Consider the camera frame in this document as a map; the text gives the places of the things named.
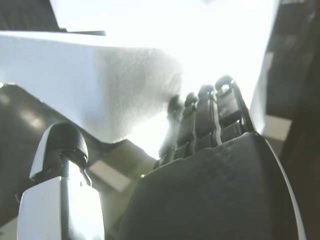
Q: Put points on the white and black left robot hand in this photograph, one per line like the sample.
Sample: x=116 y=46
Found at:
x=212 y=195

